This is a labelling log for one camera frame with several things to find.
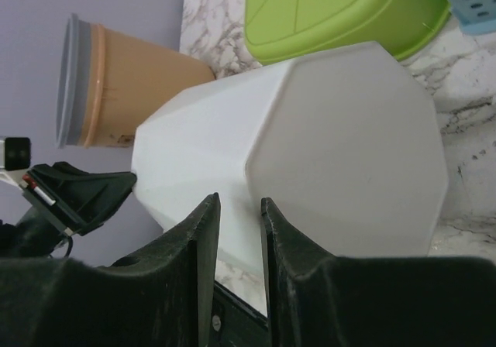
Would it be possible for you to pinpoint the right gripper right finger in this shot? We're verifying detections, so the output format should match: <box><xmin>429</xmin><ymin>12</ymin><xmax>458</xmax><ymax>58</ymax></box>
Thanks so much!
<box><xmin>260</xmin><ymin>198</ymin><xmax>495</xmax><ymax>346</ymax></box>

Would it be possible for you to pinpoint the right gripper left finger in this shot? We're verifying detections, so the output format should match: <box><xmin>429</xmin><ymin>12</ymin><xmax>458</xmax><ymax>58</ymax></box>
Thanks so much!
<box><xmin>1</xmin><ymin>194</ymin><xmax>221</xmax><ymax>346</ymax></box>

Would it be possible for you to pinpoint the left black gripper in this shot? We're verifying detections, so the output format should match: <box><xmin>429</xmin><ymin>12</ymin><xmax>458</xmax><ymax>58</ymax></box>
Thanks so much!
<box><xmin>1</xmin><ymin>162</ymin><xmax>136</xmax><ymax>258</ymax></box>

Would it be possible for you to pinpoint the orange capybara bucket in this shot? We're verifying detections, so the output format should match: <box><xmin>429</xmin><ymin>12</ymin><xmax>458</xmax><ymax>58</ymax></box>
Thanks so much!
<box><xmin>78</xmin><ymin>24</ymin><xmax>215</xmax><ymax>147</ymax></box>

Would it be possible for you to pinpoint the grey round bucket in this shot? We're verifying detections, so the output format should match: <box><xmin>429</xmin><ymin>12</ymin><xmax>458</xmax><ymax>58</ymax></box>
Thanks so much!
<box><xmin>55</xmin><ymin>13</ymin><xmax>91</xmax><ymax>149</ymax></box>

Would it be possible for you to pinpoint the white octagonal bin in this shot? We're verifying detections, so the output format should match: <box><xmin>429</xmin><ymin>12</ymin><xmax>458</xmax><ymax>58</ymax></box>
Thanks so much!
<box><xmin>132</xmin><ymin>43</ymin><xmax>449</xmax><ymax>275</ymax></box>

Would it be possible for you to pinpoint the green plastic tray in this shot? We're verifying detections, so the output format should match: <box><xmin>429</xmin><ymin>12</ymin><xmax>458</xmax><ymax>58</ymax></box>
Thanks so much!
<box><xmin>244</xmin><ymin>0</ymin><xmax>450</xmax><ymax>65</ymax></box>

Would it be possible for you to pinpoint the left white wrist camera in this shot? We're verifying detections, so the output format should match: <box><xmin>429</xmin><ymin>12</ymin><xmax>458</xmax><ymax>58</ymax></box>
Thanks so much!
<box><xmin>0</xmin><ymin>136</ymin><xmax>31</xmax><ymax>187</ymax></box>

